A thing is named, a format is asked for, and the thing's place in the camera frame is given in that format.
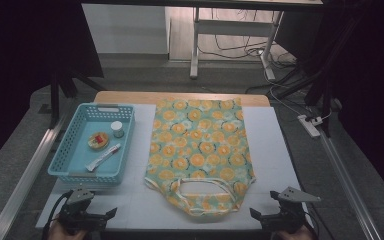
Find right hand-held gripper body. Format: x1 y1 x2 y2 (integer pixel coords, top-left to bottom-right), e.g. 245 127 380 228
261 185 322 235

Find light blue perforated plastic basket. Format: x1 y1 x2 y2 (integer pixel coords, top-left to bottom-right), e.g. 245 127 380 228
47 102 136 185

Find white power strip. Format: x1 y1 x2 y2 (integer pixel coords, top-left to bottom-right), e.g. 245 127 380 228
297 114 324 139

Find aluminium floor rail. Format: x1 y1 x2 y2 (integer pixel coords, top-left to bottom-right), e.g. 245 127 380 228
0 114 69 240
318 128 383 240

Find person's right hand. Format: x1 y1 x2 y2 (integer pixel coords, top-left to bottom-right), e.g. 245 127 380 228
274 225 316 240

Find white metal desk frame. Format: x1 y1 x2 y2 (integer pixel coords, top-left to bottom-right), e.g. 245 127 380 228
189 6 285 81

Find small white-capped bottle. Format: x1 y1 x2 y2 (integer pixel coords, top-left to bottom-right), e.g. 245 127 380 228
110 120 125 139

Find black floor cables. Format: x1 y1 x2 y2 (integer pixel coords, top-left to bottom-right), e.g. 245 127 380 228
196 8 298 68

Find black metal stand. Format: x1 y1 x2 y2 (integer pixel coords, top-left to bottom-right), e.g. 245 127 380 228
48 66 108 129
273 13 343 138

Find black curtain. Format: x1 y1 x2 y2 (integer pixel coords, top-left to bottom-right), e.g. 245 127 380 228
0 0 105 178
274 0 384 208

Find white foam board mat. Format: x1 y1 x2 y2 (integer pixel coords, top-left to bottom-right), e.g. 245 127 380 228
34 103 314 231

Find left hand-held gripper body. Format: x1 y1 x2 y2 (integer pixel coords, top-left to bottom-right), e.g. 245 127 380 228
57 187 108 234

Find wooden table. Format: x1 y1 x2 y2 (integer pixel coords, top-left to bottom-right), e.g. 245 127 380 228
93 90 271 108

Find round orange tin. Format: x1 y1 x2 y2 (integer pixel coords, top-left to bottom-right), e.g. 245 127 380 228
87 131 110 151

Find person's left hand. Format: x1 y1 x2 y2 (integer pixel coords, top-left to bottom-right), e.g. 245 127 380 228
48 220 89 240

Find orange-slice print fabric bag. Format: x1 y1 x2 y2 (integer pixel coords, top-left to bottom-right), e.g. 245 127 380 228
144 96 258 218

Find white ointment tube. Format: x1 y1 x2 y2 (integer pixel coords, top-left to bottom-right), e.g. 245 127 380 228
84 143 122 173

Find white power cable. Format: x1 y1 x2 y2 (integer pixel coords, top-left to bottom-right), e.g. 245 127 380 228
263 64 334 122

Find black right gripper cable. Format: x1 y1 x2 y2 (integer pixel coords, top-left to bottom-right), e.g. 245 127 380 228
304 203 328 240

